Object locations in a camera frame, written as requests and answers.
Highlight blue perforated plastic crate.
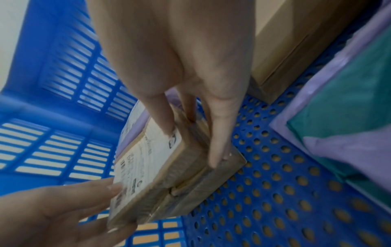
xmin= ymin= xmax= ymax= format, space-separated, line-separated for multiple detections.
xmin=0 ymin=0 xmax=391 ymax=247

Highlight person's right hand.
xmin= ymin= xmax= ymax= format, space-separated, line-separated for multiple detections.
xmin=87 ymin=0 xmax=256 ymax=170

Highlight person's left hand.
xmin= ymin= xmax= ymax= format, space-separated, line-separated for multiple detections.
xmin=0 ymin=177 xmax=137 ymax=247

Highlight purple mailer bag teal contents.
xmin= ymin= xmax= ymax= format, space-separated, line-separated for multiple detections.
xmin=269 ymin=3 xmax=391 ymax=212

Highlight small labelled cardboard box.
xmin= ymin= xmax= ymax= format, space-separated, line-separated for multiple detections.
xmin=107 ymin=103 xmax=247 ymax=230

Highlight large cardboard box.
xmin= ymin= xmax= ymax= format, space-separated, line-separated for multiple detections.
xmin=248 ymin=0 xmax=373 ymax=105

